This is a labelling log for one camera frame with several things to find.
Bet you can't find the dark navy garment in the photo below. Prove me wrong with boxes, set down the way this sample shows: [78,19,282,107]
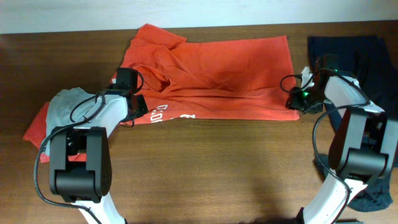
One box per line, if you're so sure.
[307,35,397,212]

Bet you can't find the red folded garment under grey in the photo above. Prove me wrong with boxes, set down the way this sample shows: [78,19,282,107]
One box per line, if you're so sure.
[23,102,87,163]

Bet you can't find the red printed t-shirt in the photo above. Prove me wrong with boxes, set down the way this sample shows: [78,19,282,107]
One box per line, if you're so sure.
[121,24,299,124]

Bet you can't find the grey folded t-shirt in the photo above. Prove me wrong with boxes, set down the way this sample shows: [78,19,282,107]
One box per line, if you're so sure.
[45,87,95,136]

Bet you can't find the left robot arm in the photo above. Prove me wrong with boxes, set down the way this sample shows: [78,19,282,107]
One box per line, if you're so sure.
[47,68,148,223]

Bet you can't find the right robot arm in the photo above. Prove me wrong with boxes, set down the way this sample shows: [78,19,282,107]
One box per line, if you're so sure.
[286,54,397,223]

